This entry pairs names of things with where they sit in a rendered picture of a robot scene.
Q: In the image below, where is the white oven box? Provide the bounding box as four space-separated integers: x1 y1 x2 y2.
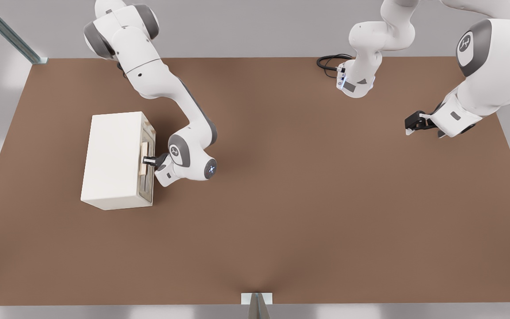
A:
81 111 156 211

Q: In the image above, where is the black cable loop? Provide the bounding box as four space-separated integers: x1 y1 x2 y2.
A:
317 54 355 81

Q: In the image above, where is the pale oven door handle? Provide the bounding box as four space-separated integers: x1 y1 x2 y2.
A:
140 141 151 177

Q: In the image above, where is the grey oven door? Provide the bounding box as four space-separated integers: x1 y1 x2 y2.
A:
137 119 156 207

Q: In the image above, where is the silver frame post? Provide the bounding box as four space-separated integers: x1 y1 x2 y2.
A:
0 0 49 65
241 292 274 319

